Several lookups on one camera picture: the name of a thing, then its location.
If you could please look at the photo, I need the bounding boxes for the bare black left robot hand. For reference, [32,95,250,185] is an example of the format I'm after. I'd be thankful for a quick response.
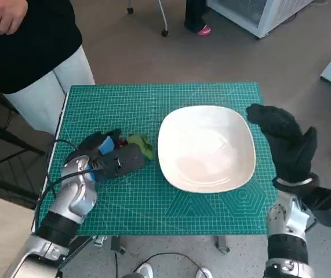
[76,129,122,160]

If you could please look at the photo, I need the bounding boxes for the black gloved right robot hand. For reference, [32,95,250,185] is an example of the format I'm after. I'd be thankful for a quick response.
[245,104,318,184]

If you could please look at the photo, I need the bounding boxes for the red toy grapes with leaf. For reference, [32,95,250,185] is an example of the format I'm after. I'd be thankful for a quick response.
[115,133,155,159]

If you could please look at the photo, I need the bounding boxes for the white square plate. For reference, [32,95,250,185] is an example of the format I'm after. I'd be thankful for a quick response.
[157,105,256,194]

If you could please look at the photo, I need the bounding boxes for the green cutting mat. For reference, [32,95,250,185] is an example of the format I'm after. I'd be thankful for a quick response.
[41,82,277,236]

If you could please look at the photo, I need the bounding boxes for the black metal rack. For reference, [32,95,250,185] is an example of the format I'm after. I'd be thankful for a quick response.
[0,83,52,209]

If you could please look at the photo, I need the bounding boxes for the silver table clamp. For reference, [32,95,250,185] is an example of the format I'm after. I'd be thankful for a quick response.
[92,235,108,247]

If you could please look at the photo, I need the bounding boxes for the person in black top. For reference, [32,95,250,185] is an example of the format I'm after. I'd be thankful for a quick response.
[0,0,96,136]

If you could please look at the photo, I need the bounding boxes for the black table strut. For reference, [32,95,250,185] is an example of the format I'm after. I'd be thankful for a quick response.
[56,235,96,278]

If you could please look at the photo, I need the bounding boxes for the large white mesh cabinet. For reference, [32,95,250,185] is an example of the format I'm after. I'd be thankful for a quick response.
[205,0,317,40]

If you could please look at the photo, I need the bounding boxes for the white chair leg with caster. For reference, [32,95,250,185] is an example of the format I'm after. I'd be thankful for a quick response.
[158,0,170,37]

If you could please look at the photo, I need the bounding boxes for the person's hand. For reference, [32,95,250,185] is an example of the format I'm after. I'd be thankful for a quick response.
[0,0,28,36]

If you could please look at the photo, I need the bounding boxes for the person with pink shoe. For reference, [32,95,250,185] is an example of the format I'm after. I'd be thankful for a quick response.
[184,0,212,37]

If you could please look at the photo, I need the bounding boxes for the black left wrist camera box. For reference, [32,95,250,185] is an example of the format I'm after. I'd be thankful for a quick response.
[91,144,146,182]

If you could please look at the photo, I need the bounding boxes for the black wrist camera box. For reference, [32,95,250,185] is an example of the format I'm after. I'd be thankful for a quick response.
[91,144,146,182]
[301,186,331,229]

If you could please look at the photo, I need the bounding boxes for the white table edge rail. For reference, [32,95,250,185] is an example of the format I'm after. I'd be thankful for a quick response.
[42,92,70,197]

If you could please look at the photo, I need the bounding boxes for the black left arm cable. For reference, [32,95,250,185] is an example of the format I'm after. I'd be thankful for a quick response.
[31,139,99,232]

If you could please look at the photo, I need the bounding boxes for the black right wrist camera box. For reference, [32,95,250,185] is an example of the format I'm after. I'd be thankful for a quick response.
[301,186,331,229]

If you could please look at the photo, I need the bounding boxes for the black floor cable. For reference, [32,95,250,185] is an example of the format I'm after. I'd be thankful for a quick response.
[133,253,209,278]

